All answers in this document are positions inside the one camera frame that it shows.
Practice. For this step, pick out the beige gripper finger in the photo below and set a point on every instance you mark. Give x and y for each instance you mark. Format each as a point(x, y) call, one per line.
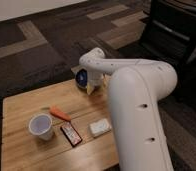
point(90, 89)
point(104, 81)

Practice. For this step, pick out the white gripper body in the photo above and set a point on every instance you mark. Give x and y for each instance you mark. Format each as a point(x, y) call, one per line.
point(94, 78)

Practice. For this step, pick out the dark blue ceramic bowl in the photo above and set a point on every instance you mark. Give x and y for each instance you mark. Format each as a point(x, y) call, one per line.
point(81, 78)

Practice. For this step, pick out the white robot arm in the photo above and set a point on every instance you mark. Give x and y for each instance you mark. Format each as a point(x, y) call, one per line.
point(134, 89)

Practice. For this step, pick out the white sponge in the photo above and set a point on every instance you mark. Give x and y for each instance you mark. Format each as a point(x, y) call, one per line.
point(100, 127)

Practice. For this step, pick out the orange carrot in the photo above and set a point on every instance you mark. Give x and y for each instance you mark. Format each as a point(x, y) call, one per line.
point(58, 113)

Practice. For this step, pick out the red black snack packet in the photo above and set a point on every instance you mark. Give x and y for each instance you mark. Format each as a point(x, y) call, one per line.
point(71, 134)

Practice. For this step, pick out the white plastic cup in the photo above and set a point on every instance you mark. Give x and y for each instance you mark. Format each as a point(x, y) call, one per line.
point(41, 126)

